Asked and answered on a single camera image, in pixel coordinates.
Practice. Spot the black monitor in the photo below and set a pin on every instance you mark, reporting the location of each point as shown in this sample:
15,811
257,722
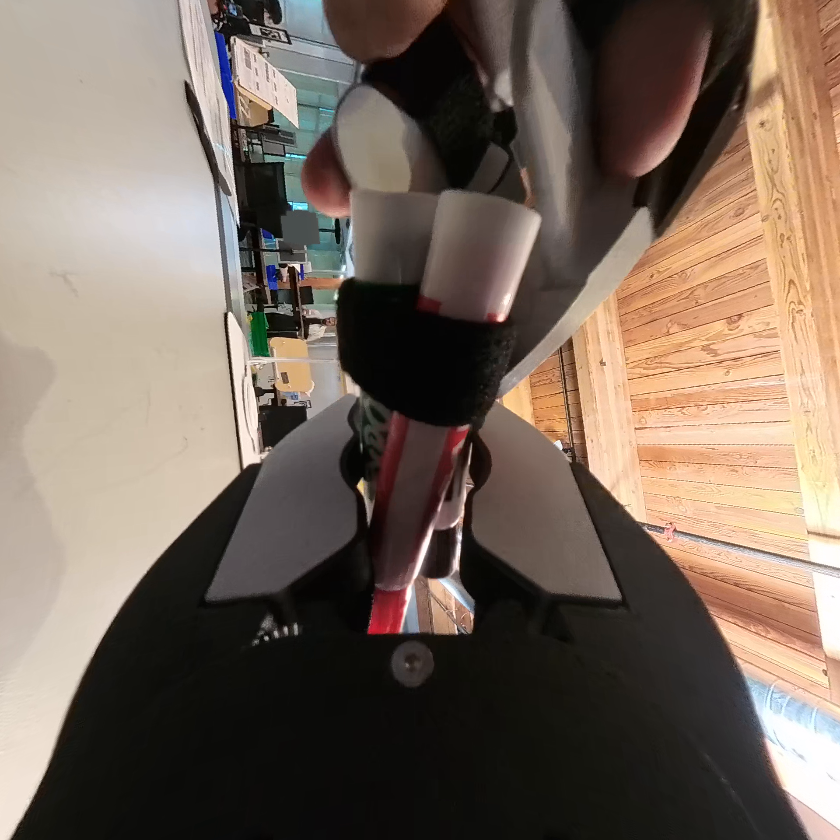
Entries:
262,193

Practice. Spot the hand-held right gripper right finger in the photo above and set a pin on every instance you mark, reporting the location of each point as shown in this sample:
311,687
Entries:
544,525

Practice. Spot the white flat tray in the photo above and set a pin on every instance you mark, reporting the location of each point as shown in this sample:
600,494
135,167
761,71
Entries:
241,394

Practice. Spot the person's left hand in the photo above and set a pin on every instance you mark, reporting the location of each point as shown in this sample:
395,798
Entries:
387,26

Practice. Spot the white printed paper sign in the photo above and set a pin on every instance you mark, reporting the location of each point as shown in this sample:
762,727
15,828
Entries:
266,79

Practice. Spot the black elastic band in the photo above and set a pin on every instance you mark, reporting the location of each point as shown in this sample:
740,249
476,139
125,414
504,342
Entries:
420,354

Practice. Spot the green bag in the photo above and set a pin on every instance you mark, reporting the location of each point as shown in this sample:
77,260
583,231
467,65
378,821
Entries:
259,334

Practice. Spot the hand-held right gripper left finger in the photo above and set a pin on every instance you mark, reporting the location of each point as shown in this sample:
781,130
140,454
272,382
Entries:
289,518

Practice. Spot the black crate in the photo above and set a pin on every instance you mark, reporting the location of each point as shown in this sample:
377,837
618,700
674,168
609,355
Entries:
282,426

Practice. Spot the black flat pad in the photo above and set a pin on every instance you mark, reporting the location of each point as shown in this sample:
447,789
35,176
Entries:
210,141

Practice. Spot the white paper sheets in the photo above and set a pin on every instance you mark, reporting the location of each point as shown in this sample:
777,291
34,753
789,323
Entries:
203,46

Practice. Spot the blue storage bin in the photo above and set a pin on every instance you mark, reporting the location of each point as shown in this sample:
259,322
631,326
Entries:
225,72

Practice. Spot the black ceiling pipe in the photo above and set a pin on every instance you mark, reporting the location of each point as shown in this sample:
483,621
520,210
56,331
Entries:
741,550

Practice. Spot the silver ventilation duct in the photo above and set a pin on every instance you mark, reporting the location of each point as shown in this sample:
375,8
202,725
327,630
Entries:
800,728

